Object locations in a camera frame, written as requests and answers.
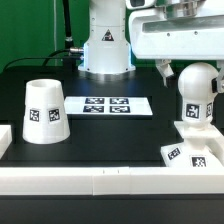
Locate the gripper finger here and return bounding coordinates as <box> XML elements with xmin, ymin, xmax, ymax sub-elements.
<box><xmin>211</xmin><ymin>60</ymin><xmax>224</xmax><ymax>93</ymax></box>

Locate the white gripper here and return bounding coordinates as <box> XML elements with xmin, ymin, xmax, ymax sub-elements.
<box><xmin>128</xmin><ymin>0</ymin><xmax>224</xmax><ymax>87</ymax></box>

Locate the white lamp bulb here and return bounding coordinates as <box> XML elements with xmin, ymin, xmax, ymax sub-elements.
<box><xmin>178</xmin><ymin>62</ymin><xmax>218</xmax><ymax>129</ymax></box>

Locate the white lamp base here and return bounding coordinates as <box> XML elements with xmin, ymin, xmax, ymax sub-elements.
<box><xmin>161</xmin><ymin>121</ymin><xmax>224</xmax><ymax>168</ymax></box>

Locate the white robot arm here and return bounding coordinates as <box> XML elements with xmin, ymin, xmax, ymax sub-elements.
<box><xmin>79</xmin><ymin>0</ymin><xmax>224</xmax><ymax>93</ymax></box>

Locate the white lamp shade cone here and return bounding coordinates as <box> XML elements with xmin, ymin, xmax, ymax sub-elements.
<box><xmin>22</xmin><ymin>79</ymin><xmax>70</xmax><ymax>144</ymax></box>

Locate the white marker plate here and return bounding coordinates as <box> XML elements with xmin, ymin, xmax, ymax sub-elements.
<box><xmin>64</xmin><ymin>96</ymin><xmax>153</xmax><ymax>116</ymax></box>

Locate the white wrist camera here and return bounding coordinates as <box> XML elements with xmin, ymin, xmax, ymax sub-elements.
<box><xmin>126</xmin><ymin>0</ymin><xmax>156</xmax><ymax>10</ymax></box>

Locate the black thick hose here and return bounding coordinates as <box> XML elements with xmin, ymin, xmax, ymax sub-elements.
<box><xmin>62</xmin><ymin>0</ymin><xmax>75</xmax><ymax>51</ymax></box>

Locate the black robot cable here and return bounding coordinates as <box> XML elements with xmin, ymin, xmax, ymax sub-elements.
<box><xmin>2</xmin><ymin>49</ymin><xmax>84</xmax><ymax>72</ymax></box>

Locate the white front fence wall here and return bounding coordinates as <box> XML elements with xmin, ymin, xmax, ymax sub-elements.
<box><xmin>0</xmin><ymin>167</ymin><xmax>224</xmax><ymax>195</ymax></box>

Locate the white left fence wall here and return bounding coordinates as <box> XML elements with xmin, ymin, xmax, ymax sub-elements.
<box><xmin>0</xmin><ymin>125</ymin><xmax>12</xmax><ymax>159</ymax></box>

